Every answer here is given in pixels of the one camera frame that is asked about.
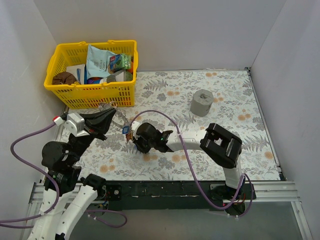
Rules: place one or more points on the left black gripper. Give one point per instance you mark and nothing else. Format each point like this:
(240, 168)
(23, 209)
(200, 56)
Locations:
(91, 128)

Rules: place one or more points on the light blue key tag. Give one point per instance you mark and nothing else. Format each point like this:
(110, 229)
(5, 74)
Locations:
(126, 129)

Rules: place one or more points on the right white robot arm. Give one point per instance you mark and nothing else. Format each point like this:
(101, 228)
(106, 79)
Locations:
(222, 146)

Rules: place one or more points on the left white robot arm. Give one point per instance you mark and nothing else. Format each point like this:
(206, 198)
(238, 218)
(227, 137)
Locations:
(57, 218)

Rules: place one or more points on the yellow plastic basket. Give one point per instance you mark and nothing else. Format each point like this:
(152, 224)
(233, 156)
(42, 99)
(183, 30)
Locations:
(85, 96)

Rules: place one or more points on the white paper box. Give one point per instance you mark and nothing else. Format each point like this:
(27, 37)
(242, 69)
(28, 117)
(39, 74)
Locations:
(79, 72)

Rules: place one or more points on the brown round object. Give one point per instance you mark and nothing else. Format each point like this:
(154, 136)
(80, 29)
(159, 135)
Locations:
(64, 78)

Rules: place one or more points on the floral table mat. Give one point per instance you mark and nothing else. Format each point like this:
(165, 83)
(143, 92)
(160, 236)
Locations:
(163, 99)

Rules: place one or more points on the light blue chips bag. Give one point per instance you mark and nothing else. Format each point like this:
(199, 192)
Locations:
(97, 62)

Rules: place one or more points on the green blue carton box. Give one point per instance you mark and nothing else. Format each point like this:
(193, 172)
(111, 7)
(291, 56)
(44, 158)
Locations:
(119, 62)

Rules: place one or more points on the grey paper roll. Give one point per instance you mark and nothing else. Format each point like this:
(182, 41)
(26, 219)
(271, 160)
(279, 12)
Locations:
(201, 103)

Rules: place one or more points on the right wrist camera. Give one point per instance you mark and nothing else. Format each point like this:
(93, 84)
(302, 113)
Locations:
(134, 126)

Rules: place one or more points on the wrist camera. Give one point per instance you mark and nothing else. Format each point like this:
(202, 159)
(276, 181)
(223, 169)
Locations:
(134, 126)
(73, 122)

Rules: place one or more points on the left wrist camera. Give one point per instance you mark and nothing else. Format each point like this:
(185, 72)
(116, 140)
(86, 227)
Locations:
(73, 122)

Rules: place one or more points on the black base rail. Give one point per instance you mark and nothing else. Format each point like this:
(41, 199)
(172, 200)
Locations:
(173, 195)

